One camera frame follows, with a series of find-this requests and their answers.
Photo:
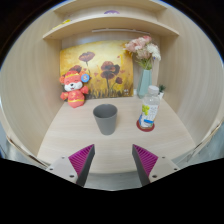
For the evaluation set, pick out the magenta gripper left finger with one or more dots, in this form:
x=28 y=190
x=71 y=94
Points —
x=74 y=168

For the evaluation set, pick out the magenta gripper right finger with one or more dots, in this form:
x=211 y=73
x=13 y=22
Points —
x=151 y=167

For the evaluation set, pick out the clear plastic water bottle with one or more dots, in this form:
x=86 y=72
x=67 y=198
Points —
x=150 y=106

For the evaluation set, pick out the round red coaster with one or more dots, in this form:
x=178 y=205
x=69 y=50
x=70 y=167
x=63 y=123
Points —
x=140 y=128

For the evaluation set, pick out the grey plastic cup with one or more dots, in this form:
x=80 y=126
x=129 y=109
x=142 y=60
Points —
x=105 y=116

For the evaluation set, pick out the small potted plant right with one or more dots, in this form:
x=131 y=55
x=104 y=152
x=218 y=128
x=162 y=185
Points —
x=161 y=91

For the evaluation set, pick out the teal ceramic vase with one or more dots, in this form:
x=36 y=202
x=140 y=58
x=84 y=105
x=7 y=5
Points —
x=145 y=81

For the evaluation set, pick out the red plush toy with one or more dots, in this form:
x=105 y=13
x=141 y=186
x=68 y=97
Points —
x=74 y=87

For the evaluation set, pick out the poppy flower painting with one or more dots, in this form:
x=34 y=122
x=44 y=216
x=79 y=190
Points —
x=108 y=64

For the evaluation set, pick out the pink white flower bouquet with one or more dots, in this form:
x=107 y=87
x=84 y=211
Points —
x=145 y=49

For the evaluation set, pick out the yellow object on shelf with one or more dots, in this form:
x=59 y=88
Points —
x=61 y=24

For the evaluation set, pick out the wooden wall shelf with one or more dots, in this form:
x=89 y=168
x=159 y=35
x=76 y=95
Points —
x=106 y=23

